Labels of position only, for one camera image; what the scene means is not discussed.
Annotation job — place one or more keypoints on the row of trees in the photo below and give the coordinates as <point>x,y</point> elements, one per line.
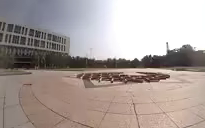
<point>140,61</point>

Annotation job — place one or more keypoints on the grey paved plaza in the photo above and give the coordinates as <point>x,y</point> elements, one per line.
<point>90,103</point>

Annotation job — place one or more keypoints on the lattice mast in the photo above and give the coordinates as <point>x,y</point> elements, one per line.
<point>167,47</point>

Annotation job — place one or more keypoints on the white building with window rows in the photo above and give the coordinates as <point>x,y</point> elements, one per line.
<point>23,38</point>

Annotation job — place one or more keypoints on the grass strip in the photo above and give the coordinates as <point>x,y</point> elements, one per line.
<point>196,69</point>

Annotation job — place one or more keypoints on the low raised bed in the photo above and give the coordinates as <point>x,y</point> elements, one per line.
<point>6,72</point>

